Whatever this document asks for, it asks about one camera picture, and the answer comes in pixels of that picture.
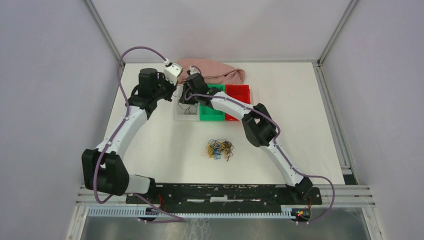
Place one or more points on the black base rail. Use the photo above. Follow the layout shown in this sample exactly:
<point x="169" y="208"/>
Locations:
<point x="190" y="198"/>

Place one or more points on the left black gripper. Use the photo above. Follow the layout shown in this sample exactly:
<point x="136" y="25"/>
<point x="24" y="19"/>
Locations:
<point x="172" y="87"/>

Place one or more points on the pink cloth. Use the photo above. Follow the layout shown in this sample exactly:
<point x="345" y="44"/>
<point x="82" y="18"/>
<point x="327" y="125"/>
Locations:
<point x="213" y="72"/>

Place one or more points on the green plastic bin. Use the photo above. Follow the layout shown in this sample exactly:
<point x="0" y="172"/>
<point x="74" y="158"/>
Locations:
<point x="209" y="114"/>

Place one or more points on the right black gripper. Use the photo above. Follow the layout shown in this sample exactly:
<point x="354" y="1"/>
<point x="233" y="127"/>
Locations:
<point x="186" y="88"/>

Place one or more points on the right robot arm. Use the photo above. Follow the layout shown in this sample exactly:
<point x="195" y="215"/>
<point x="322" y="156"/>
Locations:
<point x="259" y="128"/>

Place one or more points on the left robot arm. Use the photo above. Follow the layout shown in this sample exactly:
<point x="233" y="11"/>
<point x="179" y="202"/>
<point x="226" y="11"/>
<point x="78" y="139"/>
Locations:
<point x="103" y="167"/>

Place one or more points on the clear plastic bin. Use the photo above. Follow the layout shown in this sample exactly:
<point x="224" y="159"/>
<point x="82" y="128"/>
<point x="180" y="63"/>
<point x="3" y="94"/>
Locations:
<point x="182" y="111"/>

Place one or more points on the red plastic bin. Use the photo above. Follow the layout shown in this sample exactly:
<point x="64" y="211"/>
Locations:
<point x="240" y="92"/>

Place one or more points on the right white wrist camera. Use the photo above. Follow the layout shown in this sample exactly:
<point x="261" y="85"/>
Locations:
<point x="193" y="70"/>

